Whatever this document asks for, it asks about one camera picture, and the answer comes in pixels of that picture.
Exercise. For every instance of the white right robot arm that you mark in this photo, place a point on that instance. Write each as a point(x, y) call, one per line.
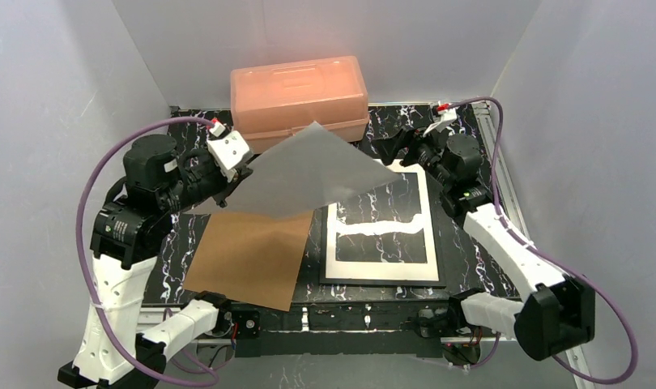
point(555, 311)

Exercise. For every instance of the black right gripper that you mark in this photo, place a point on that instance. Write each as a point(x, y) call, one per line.
point(410, 151)

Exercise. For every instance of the white mat board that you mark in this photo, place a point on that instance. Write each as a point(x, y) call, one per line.
point(381, 271)

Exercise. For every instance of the brown cardboard backing board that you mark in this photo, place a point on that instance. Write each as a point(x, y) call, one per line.
point(250, 258)

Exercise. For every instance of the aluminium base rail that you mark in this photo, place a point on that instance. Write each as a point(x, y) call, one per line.
point(333, 327)

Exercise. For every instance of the black picture frame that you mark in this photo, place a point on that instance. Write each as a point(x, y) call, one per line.
point(384, 283)

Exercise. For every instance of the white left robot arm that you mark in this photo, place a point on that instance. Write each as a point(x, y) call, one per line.
point(113, 352)

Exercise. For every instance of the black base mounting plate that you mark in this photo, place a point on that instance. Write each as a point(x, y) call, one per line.
point(333, 327)

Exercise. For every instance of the pink plastic storage box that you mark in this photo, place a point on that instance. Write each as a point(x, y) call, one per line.
point(272, 103)

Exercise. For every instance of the cat photo print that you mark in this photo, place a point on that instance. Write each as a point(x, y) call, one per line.
point(307, 171)

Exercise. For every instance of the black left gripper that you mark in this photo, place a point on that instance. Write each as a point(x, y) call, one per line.
point(220, 188)

